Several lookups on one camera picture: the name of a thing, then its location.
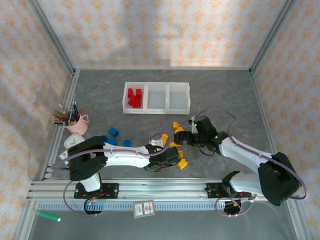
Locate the green coloured pencil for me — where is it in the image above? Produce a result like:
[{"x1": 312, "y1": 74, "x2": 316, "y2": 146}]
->
[{"x1": 59, "y1": 101, "x2": 72, "y2": 118}]

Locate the green marker pen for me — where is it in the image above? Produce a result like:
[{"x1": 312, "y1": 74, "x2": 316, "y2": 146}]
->
[{"x1": 33, "y1": 209, "x2": 62, "y2": 223}]

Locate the pink pencil cup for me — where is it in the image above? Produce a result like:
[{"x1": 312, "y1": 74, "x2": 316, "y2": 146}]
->
[{"x1": 64, "y1": 114, "x2": 90, "y2": 135}]

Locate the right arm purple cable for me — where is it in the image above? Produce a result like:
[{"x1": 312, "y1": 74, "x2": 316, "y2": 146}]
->
[{"x1": 196, "y1": 107, "x2": 308, "y2": 218}]

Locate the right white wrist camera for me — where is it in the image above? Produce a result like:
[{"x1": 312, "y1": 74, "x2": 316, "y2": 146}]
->
[{"x1": 188, "y1": 116, "x2": 199, "y2": 135}]

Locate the yellow coloured pencil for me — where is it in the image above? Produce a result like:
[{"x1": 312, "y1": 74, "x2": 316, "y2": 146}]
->
[{"x1": 52, "y1": 111, "x2": 70, "y2": 120}]

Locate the grey slotted cable duct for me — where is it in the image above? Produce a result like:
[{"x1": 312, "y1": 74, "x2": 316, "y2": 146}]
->
[{"x1": 36, "y1": 201, "x2": 227, "y2": 212}]

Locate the aluminium side rail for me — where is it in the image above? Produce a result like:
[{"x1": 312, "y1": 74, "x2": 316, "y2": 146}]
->
[
  {"x1": 41, "y1": 71, "x2": 81, "y2": 181},
  {"x1": 249, "y1": 71, "x2": 286, "y2": 181}
]

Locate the translucent white plastic bin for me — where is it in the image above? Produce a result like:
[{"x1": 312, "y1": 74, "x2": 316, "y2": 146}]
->
[
  {"x1": 166, "y1": 81, "x2": 191, "y2": 116},
  {"x1": 144, "y1": 81, "x2": 170, "y2": 115},
  {"x1": 122, "y1": 81, "x2": 148, "y2": 115}
]

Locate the aluminium frame post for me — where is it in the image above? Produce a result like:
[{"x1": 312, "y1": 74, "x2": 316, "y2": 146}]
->
[
  {"x1": 249, "y1": 0, "x2": 297, "y2": 76},
  {"x1": 26, "y1": 0, "x2": 77, "y2": 76}
]

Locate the small printed card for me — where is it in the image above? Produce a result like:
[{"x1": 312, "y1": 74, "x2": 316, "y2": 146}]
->
[{"x1": 133, "y1": 200, "x2": 156, "y2": 219}]

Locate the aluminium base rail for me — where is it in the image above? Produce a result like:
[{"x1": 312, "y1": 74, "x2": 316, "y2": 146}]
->
[{"x1": 26, "y1": 178, "x2": 300, "y2": 202}]

